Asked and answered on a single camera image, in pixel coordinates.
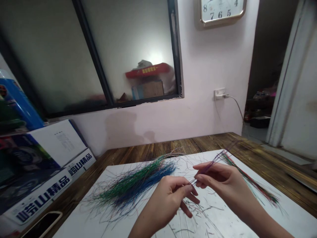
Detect person's left hand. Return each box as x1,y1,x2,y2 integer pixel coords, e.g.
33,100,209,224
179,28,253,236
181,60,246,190
146,176,200,223

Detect person's right hand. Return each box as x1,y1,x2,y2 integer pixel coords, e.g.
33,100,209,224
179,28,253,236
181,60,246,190
193,163,251,212

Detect bundle of purple threads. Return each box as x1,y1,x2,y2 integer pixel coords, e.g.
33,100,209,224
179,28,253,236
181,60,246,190
189,139,246,186

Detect bundle of red green threads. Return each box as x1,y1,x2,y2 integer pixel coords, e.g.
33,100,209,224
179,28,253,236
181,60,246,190
221,149,283,207

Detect pile of green blue threads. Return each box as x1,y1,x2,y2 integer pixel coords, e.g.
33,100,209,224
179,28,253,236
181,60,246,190
87,148,185,221

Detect scattered thread offcuts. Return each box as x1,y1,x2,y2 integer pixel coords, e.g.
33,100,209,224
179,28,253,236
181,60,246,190
168,191,251,238

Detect white work board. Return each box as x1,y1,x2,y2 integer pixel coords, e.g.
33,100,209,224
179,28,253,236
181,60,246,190
53,148,317,238

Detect white carton with blue print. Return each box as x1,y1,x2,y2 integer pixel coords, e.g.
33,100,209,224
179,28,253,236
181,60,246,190
0,147,97,225

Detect white box with dark photo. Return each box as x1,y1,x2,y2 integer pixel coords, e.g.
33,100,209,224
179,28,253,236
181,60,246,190
0,119,89,185

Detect black smartphone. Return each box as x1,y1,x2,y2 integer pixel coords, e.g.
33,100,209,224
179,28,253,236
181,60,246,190
21,211,63,238

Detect blue canister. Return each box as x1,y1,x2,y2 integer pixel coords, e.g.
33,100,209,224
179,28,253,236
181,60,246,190
0,69,45,132

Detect black framed frosted window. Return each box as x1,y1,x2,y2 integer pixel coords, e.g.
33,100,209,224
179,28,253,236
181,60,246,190
0,0,185,118

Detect white charger cable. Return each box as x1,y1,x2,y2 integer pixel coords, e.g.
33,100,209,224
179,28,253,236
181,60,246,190
223,94,245,122

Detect white wall socket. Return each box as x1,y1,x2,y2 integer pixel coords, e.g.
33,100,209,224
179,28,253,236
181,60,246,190
214,87,230,101

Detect white door frame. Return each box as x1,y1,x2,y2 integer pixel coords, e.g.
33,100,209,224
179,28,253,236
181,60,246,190
265,0,317,160

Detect gold framed wall clock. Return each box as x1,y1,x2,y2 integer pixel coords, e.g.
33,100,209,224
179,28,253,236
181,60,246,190
200,0,247,25

